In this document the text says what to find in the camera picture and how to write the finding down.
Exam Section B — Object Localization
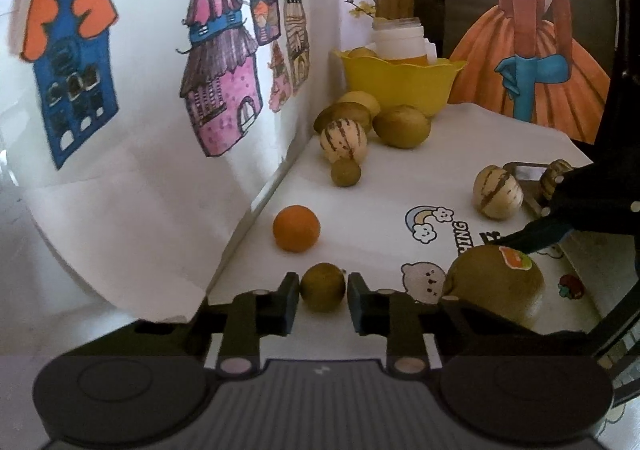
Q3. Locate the grey metal rack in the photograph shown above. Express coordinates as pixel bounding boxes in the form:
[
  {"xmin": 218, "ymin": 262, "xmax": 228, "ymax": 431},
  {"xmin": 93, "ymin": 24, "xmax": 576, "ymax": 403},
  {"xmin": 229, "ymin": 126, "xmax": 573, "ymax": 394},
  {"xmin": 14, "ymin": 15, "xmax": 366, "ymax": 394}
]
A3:
[{"xmin": 502, "ymin": 161, "xmax": 551, "ymax": 221}]

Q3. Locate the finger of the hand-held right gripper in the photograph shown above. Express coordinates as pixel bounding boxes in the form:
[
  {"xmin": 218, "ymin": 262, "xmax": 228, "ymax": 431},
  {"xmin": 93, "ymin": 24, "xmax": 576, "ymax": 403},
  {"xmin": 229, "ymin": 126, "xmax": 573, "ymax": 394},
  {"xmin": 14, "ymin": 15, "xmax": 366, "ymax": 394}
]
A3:
[{"xmin": 500, "ymin": 217, "xmax": 573, "ymax": 253}]

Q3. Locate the small orange pink house drawing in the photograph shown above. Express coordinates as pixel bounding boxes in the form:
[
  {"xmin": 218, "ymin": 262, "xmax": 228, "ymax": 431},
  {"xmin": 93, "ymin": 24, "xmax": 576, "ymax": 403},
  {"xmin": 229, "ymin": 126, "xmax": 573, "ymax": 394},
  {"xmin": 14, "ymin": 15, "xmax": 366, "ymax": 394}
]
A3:
[{"xmin": 267, "ymin": 40, "xmax": 293, "ymax": 113}]

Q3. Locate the brown kiwi fruit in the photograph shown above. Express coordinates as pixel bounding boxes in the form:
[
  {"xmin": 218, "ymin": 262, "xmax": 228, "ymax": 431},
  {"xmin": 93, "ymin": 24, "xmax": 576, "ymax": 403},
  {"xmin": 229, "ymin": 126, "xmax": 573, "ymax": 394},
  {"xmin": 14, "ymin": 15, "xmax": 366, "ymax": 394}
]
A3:
[{"xmin": 314, "ymin": 102, "xmax": 373, "ymax": 136}]

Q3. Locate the white paper backdrop sheet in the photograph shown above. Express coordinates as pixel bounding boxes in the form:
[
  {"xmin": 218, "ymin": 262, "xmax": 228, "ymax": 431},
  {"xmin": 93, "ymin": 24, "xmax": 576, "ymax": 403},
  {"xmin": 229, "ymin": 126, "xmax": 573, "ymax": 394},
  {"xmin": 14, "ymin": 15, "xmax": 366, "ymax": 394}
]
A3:
[{"xmin": 0, "ymin": 0, "xmax": 346, "ymax": 326}]

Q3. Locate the purple starry house drawing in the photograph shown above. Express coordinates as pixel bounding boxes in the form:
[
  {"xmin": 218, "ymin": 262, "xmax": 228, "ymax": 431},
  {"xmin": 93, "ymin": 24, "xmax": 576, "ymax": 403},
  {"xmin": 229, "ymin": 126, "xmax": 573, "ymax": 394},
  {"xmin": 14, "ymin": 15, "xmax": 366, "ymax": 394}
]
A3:
[{"xmin": 248, "ymin": 0, "xmax": 281, "ymax": 47}]

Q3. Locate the tan brick house drawing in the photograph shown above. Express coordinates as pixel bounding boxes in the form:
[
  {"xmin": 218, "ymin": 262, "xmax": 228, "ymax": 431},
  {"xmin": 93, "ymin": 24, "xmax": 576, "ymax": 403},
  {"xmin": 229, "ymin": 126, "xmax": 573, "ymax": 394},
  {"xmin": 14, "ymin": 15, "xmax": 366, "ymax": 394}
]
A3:
[{"xmin": 282, "ymin": 0, "xmax": 312, "ymax": 96}]

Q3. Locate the orange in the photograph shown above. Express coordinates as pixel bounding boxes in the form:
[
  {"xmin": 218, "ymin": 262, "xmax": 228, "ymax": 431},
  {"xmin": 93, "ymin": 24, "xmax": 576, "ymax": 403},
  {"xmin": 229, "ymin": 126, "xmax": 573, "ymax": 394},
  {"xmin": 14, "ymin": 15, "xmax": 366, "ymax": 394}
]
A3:
[{"xmin": 272, "ymin": 205, "xmax": 321, "ymax": 253}]

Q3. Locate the pink striped-roof house drawing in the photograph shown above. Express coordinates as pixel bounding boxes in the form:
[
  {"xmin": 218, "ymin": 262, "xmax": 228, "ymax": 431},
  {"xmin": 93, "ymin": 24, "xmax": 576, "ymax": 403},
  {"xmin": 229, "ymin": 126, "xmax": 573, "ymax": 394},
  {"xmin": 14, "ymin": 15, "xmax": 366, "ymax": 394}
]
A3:
[{"xmin": 176, "ymin": 0, "xmax": 263, "ymax": 158}]

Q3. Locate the small olive green fruit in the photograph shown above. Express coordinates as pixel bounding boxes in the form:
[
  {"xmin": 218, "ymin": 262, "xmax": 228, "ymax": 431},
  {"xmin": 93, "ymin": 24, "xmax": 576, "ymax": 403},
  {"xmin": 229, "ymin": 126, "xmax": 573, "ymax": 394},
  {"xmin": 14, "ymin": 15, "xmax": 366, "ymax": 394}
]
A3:
[
  {"xmin": 330, "ymin": 158, "xmax": 362, "ymax": 188},
  {"xmin": 299, "ymin": 263, "xmax": 347, "ymax": 313}
]

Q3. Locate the large green melon with sticker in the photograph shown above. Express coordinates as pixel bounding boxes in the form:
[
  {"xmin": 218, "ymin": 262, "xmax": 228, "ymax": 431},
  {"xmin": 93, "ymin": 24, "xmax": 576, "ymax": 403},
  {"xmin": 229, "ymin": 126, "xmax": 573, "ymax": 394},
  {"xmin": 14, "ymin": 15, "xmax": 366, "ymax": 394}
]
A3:
[{"xmin": 442, "ymin": 244, "xmax": 546, "ymax": 331}]

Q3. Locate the green oval fruit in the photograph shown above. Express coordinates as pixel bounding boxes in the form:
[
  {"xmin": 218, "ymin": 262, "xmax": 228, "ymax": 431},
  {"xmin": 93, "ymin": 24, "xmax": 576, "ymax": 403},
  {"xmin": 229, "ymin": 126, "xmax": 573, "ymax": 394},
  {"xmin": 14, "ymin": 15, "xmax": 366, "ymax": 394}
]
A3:
[{"xmin": 372, "ymin": 105, "xmax": 432, "ymax": 149}]

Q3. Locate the white plastic jar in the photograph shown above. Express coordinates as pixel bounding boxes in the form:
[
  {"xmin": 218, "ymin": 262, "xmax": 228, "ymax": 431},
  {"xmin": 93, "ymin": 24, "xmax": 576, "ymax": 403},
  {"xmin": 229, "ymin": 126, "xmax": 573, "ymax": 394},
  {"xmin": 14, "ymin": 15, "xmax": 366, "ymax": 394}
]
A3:
[{"xmin": 371, "ymin": 16, "xmax": 437, "ymax": 64}]

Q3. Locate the brown striped small object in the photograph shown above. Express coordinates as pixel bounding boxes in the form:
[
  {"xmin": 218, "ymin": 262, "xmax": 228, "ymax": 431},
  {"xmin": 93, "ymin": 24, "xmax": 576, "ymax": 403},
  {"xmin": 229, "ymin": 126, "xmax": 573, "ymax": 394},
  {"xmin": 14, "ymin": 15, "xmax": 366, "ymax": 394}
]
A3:
[{"xmin": 542, "ymin": 159, "xmax": 573, "ymax": 198}]

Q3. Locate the yellow wavy-rim bowl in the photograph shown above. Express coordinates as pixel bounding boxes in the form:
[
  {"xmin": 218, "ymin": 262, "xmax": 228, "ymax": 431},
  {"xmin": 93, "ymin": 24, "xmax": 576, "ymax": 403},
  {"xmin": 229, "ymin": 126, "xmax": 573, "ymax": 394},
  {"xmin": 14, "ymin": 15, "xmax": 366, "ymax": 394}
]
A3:
[{"xmin": 334, "ymin": 49, "xmax": 468, "ymax": 118}]

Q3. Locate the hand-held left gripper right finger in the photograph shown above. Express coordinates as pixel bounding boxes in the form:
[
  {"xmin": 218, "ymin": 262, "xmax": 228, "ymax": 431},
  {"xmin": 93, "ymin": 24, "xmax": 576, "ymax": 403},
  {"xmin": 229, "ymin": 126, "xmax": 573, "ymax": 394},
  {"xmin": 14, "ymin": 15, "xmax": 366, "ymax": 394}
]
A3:
[{"xmin": 347, "ymin": 273, "xmax": 521, "ymax": 377}]

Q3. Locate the striped pepino melon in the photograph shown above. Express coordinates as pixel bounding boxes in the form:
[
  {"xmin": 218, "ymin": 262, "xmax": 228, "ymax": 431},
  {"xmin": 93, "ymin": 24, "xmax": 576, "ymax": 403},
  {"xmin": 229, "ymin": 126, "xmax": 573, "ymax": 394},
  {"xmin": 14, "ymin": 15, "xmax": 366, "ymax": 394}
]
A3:
[
  {"xmin": 320, "ymin": 117, "xmax": 369, "ymax": 164},
  {"xmin": 473, "ymin": 165, "xmax": 524, "ymax": 221}
]

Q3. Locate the orange-roof blue house drawing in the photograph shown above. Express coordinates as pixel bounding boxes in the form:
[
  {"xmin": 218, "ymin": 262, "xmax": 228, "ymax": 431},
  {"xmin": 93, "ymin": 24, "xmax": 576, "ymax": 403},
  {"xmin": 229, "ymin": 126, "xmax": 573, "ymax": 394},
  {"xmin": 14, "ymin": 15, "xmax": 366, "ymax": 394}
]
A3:
[{"xmin": 20, "ymin": 0, "xmax": 121, "ymax": 171}]

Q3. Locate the wall poster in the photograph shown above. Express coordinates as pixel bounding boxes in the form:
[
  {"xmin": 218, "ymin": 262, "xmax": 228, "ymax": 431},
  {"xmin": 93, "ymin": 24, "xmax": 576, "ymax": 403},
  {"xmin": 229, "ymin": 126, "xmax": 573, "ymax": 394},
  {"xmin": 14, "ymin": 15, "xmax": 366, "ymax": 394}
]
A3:
[{"xmin": 445, "ymin": 0, "xmax": 616, "ymax": 146}]

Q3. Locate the yellow lemon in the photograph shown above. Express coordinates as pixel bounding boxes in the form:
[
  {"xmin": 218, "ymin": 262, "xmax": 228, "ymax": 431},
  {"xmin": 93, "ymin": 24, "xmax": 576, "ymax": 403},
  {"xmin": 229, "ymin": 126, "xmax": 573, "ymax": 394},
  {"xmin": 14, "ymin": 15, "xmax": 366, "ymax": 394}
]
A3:
[{"xmin": 336, "ymin": 90, "xmax": 382, "ymax": 118}]

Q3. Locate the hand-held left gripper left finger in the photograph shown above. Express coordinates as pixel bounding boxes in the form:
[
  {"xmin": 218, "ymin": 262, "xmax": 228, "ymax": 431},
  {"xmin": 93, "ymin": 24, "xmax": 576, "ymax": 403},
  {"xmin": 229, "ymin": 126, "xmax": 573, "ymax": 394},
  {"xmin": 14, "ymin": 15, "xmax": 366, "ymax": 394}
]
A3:
[{"xmin": 135, "ymin": 271, "xmax": 301, "ymax": 377}]

